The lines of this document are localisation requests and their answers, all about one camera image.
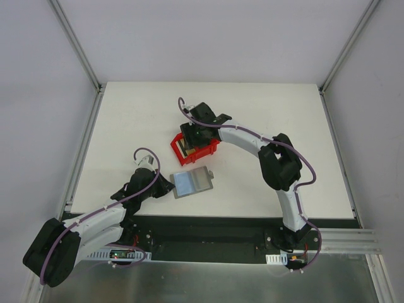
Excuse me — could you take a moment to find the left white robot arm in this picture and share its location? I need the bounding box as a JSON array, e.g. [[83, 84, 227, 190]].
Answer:
[[23, 168, 175, 287]]

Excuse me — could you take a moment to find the grey leather card holder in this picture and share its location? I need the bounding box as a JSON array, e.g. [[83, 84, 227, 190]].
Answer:
[[170, 166, 214, 199]]

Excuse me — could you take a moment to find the purple cable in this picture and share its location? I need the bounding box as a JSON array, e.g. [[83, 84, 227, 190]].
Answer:
[[177, 97, 322, 274], [39, 147, 160, 287]]

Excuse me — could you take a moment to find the red plastic bin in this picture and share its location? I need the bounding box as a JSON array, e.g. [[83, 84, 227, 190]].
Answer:
[[170, 133, 220, 166]]

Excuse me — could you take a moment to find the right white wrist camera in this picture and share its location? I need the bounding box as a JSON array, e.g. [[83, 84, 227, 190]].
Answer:
[[183, 105, 195, 114]]

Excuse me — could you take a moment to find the right aluminium frame post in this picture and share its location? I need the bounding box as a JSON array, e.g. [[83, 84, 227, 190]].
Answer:
[[319, 0, 383, 95]]

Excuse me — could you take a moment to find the right white cable duct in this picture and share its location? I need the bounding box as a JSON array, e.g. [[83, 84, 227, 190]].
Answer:
[[265, 252, 288, 266]]

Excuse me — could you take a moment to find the aluminium frame post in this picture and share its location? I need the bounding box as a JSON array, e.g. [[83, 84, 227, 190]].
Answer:
[[47, 0, 103, 93], [319, 0, 383, 95]]

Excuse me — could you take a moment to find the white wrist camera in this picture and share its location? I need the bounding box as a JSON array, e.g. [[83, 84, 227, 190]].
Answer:
[[183, 105, 195, 114], [135, 155, 155, 171]]

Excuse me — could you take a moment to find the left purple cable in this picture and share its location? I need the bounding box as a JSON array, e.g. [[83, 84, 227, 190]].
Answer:
[[39, 147, 160, 287]]

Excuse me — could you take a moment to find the left white cable duct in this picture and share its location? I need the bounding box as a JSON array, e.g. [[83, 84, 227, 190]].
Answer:
[[85, 247, 152, 263]]

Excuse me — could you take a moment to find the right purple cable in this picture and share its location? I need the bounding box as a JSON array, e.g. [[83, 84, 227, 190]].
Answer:
[[177, 97, 322, 274]]

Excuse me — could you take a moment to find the aluminium front rail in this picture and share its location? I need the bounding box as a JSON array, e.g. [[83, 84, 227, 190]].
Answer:
[[320, 229, 381, 254]]

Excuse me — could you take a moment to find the white cable duct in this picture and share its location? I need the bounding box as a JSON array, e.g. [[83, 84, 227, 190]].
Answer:
[[85, 247, 152, 263], [265, 252, 288, 266]]

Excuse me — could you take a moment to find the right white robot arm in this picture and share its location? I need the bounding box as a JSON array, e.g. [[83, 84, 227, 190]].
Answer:
[[177, 97, 316, 249]]

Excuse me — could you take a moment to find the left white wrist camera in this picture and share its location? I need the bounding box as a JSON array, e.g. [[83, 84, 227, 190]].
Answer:
[[135, 155, 155, 171]]

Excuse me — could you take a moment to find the left aluminium frame post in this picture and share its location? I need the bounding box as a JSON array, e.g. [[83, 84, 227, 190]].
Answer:
[[47, 0, 103, 93]]

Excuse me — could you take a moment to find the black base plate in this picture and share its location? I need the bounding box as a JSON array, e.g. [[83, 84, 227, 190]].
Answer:
[[116, 215, 320, 264]]

